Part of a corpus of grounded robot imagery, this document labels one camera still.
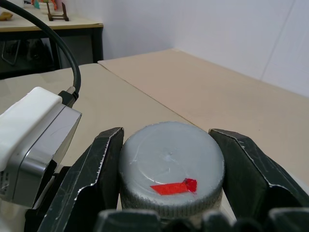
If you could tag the red tape strip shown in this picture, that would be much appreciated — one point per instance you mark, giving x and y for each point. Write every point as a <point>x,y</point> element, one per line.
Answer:
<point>171,188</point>

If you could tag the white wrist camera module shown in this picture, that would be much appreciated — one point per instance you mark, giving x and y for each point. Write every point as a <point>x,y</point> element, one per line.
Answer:
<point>29,135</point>

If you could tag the yellow wooden object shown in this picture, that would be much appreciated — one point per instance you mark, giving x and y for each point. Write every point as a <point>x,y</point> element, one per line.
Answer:
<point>5,17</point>

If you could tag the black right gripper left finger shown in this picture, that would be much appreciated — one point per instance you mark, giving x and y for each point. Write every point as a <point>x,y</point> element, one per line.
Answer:
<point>72,207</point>

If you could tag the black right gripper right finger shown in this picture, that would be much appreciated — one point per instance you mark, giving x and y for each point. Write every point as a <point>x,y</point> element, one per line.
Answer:
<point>251,193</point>

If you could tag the colourful toy objects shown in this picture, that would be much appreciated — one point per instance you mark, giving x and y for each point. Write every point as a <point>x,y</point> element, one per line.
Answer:
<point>44,3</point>

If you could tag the grey ribbed jar lid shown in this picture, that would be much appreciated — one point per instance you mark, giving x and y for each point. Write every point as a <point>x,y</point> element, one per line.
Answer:
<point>169,157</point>

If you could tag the beige table with black frame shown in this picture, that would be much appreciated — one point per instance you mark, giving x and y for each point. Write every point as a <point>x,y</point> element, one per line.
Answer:
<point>77,36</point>

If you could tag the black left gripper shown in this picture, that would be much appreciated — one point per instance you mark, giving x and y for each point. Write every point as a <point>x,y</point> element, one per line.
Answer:
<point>47,193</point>

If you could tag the dark wooden stand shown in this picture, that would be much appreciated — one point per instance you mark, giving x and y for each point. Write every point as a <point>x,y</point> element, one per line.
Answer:
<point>56,14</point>

